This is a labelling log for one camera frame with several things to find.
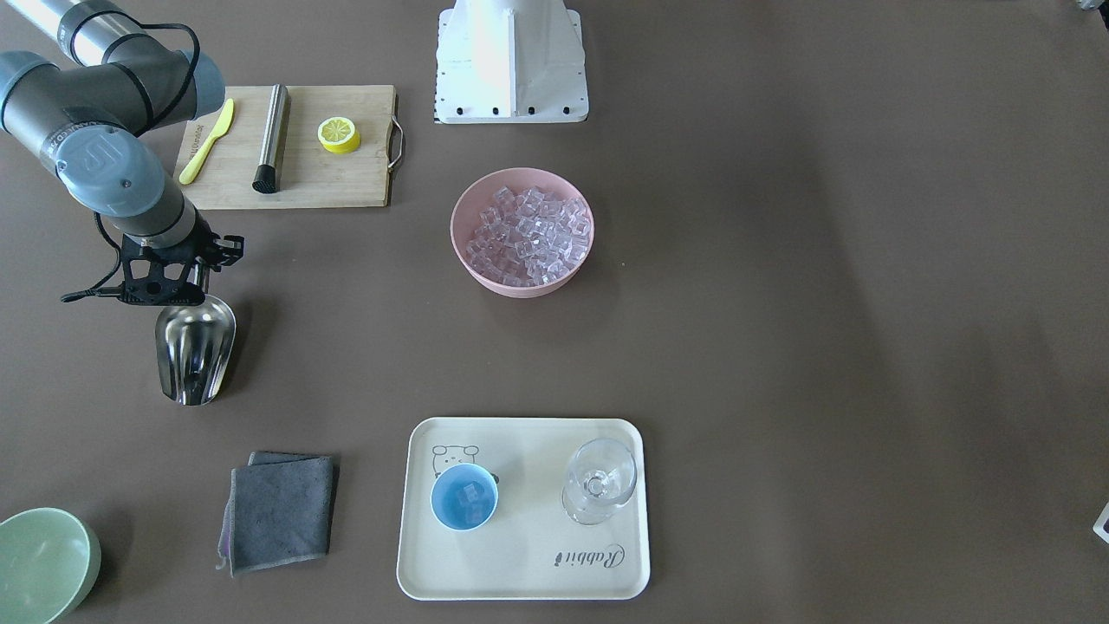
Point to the clear ice cubes pile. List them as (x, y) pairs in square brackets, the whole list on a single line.
[(528, 238)]

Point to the light blue cup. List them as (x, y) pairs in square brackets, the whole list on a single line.
[(443, 494)]

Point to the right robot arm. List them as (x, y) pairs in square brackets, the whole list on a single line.
[(85, 125)]

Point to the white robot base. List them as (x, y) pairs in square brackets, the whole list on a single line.
[(510, 62)]

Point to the green bowl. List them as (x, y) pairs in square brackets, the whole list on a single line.
[(50, 560)]

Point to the wooden cutting board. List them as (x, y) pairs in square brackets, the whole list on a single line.
[(309, 176)]

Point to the steel ice scoop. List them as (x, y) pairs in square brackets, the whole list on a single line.
[(194, 345)]

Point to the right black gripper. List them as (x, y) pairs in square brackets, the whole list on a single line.
[(201, 243)]

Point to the pink bowl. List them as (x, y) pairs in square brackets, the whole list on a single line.
[(464, 217)]

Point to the yellow plastic knife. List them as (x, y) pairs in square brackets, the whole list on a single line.
[(220, 128)]

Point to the ice cubes in cup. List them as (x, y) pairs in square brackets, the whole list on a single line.
[(472, 503)]

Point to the grey folded cloth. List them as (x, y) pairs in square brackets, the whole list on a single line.
[(279, 511)]

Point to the steel muddler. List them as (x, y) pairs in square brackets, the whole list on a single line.
[(269, 166)]

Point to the clear wine glass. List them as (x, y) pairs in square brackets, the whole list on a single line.
[(600, 479)]

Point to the half lemon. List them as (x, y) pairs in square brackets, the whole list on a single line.
[(338, 135)]

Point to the cream rabbit tray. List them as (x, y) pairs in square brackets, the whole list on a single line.
[(531, 549)]

